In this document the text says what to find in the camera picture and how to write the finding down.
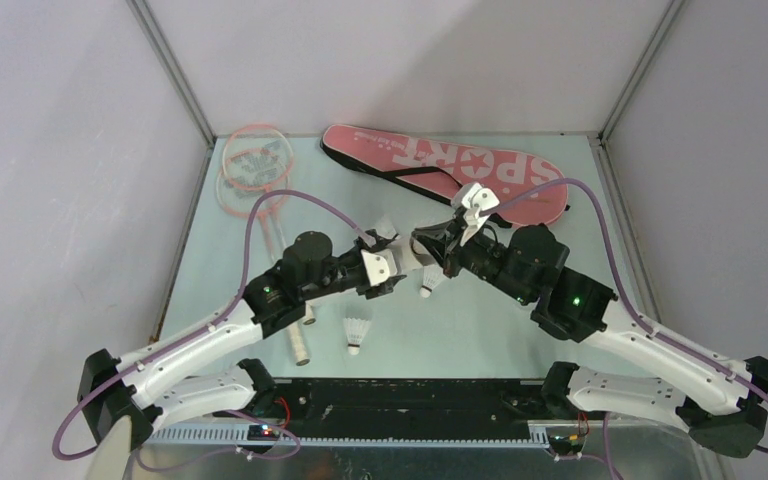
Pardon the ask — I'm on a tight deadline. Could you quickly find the white shuttlecock beside tube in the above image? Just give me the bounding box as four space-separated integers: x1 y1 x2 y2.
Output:
373 215 399 240

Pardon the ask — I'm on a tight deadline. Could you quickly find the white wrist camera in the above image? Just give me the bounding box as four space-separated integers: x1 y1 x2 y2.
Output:
450 182 500 247
360 249 400 287

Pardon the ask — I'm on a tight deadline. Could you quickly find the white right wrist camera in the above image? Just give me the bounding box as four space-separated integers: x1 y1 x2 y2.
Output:
450 182 500 247

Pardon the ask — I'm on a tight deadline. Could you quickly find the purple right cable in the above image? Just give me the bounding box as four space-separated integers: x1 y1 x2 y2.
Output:
489 177 768 458

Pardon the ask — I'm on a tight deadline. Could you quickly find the purple cable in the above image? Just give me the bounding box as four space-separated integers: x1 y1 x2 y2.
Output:
51 189 375 462
489 177 768 458

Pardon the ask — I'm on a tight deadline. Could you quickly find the pink sport racket bag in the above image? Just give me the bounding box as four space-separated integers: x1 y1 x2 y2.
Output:
320 124 563 204

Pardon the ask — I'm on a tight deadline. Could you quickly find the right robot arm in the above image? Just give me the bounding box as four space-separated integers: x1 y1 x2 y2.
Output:
411 220 768 458

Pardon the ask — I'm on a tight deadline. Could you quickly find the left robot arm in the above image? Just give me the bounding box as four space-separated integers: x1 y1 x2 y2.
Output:
78 231 423 448

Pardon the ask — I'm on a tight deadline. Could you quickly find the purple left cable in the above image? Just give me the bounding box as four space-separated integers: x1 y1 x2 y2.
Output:
51 189 375 462

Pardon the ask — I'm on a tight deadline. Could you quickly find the white shuttlecock tube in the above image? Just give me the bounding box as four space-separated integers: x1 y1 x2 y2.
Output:
386 237 436 275

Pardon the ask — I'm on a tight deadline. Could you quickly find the white shuttlecock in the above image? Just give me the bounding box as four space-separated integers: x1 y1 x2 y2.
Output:
419 265 447 298
373 215 399 240
343 317 372 356

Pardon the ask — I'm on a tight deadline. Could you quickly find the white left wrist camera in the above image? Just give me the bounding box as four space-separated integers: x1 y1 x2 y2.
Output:
360 249 400 287

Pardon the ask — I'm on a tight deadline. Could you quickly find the white shuttlecock front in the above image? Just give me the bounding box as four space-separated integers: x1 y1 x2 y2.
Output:
343 317 372 356

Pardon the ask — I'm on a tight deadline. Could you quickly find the aluminium front frame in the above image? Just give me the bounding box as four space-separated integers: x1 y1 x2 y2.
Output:
112 377 710 480

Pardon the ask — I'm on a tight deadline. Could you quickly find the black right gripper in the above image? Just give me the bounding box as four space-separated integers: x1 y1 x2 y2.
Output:
412 216 532 304

